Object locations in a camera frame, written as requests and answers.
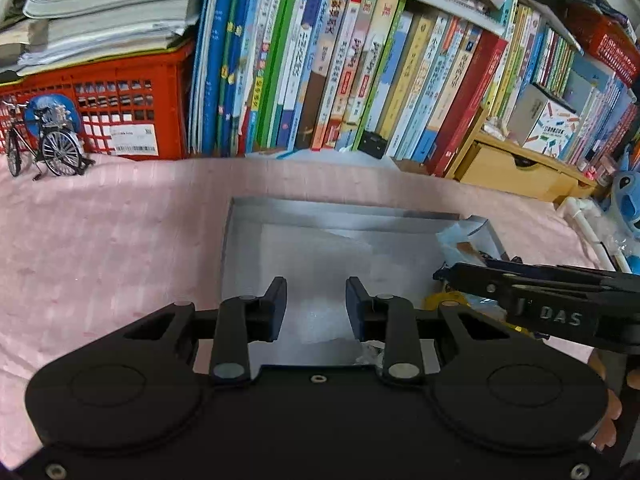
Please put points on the small brown box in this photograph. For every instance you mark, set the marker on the small brown box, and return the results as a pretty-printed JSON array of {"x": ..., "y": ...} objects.
[{"x": 411, "y": 166}]

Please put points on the blue alien plush toy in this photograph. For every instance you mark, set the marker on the blue alien plush toy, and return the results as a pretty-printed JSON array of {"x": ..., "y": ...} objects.
[{"x": 629, "y": 195}]

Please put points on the small black box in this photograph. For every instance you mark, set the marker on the small black box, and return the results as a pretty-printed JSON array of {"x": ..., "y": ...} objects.
[{"x": 372, "y": 143}]

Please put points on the white shallow box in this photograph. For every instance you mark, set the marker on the white shallow box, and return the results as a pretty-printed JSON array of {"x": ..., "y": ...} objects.
[{"x": 250, "y": 240}]

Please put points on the miniature toy bicycle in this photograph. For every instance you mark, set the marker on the miniature toy bicycle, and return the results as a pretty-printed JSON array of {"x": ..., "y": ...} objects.
[{"x": 55, "y": 147}]

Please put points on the blue round printed disc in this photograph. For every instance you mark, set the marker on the blue round printed disc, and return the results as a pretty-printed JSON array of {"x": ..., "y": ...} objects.
[{"x": 50, "y": 110}]

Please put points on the red plastic crate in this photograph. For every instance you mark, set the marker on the red plastic crate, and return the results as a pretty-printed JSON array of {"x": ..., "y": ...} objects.
[{"x": 125, "y": 95}]

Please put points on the person's right hand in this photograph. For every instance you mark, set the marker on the person's right hand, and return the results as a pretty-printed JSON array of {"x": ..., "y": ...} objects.
[{"x": 614, "y": 417}]

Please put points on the small white printed box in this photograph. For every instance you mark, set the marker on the small white printed box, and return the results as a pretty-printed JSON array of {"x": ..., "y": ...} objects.
[{"x": 542, "y": 120}]

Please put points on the row of tall picture books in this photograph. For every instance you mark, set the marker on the row of tall picture books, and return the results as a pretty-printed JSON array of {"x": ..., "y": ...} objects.
[{"x": 325, "y": 60}]

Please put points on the red plastic basket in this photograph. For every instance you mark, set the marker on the red plastic basket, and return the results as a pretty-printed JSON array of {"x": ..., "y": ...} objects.
[{"x": 605, "y": 40}]

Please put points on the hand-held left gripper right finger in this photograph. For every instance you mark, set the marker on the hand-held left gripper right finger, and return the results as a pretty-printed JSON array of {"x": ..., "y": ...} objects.
[{"x": 356, "y": 310}]

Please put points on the white plastic pipe bundle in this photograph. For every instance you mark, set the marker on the white plastic pipe bundle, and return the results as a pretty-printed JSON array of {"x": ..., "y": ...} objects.
[{"x": 585, "y": 220}]

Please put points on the row of thin paperback books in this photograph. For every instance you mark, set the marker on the row of thin paperback books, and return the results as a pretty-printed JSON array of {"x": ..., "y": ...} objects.
[{"x": 550, "y": 50}]

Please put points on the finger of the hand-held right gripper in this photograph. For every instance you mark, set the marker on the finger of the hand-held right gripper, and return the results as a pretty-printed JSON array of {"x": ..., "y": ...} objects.
[
  {"x": 550, "y": 269},
  {"x": 475, "y": 280}
]

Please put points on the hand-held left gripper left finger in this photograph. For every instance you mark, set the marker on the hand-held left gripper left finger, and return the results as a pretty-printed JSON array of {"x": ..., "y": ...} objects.
[{"x": 278, "y": 310}]

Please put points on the yellow spotted balloon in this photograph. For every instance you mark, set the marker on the yellow spotted balloon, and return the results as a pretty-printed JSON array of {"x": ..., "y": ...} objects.
[{"x": 442, "y": 301}]

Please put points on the stack of flat paperback books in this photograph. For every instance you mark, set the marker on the stack of flat paperback books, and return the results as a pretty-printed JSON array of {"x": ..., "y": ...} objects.
[{"x": 110, "y": 5}]

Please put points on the wooden drawer organizer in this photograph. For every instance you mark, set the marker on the wooden drawer organizer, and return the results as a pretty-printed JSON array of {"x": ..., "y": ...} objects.
[{"x": 510, "y": 172}]

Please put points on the pink quilted blanket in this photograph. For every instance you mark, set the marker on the pink quilted blanket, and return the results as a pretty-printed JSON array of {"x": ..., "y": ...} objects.
[{"x": 110, "y": 240}]

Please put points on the crumpled clear plastic packet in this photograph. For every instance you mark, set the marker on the crumpled clear plastic packet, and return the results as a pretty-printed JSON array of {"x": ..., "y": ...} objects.
[{"x": 462, "y": 240}]

